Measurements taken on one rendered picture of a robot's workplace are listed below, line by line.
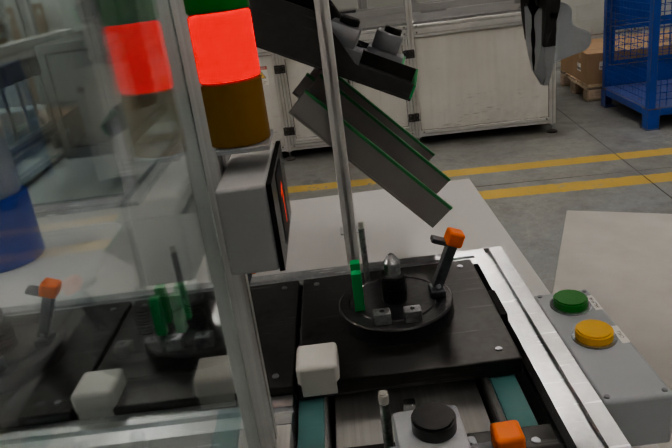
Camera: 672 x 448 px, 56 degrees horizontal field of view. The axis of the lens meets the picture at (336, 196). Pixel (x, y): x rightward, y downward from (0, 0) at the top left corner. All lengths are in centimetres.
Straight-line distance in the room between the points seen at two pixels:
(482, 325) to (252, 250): 37
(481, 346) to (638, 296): 39
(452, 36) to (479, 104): 54
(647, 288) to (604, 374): 39
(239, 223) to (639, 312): 69
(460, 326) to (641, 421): 21
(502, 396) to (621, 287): 43
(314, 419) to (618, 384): 31
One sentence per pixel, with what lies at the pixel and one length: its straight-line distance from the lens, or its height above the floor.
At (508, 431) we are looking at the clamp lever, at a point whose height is 108.
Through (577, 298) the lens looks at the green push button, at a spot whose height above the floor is 97.
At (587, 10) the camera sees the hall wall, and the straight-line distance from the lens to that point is 967.
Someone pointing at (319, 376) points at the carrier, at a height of 98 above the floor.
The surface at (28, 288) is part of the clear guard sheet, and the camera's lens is 23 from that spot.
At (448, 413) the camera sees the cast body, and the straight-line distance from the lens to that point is 45.
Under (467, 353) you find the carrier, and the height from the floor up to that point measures 97.
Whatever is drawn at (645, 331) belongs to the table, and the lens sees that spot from 99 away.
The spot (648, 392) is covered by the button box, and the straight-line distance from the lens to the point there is 71.
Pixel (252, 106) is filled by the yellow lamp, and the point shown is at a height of 129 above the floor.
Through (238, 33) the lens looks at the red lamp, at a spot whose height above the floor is 134.
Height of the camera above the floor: 138
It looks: 20 degrees down
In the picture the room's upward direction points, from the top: 7 degrees counter-clockwise
